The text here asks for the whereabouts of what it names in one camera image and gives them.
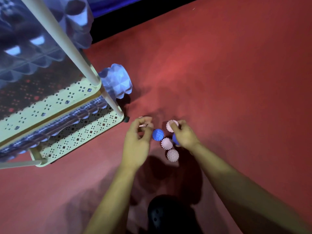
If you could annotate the blue textured foam roller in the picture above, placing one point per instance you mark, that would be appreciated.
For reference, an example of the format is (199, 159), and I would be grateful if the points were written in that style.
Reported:
(75, 19)
(117, 80)
(26, 53)

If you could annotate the cream perforated metal cart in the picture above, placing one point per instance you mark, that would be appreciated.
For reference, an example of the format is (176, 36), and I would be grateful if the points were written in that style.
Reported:
(61, 95)

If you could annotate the black cart wheel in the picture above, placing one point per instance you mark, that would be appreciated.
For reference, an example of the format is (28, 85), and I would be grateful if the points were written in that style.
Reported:
(126, 118)

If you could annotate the person's right thumb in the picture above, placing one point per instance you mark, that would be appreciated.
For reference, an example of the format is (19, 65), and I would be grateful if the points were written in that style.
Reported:
(173, 125)

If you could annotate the person's left forearm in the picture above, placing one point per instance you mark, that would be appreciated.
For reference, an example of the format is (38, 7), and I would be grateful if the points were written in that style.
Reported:
(109, 202)

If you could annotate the person's left thumb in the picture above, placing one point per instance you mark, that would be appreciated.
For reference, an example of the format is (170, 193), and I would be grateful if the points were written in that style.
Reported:
(147, 133)

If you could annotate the person's right forearm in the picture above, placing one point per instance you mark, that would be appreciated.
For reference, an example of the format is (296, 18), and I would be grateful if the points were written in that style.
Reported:
(243, 190)

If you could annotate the person's left hand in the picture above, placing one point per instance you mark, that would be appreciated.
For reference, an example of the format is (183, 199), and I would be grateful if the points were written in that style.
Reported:
(135, 148)

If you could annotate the person's black trouser leg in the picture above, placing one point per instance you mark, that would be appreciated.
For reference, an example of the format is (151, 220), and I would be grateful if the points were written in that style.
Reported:
(170, 216)

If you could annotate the blue mat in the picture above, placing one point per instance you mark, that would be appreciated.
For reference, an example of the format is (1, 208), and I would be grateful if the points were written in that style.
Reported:
(109, 3)

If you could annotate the person's right hand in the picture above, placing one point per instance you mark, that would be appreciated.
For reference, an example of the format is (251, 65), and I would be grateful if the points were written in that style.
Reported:
(186, 137)

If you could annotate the blue spiky massage ball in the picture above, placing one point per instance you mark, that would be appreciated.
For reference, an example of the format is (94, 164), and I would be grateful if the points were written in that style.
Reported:
(174, 140)
(158, 134)

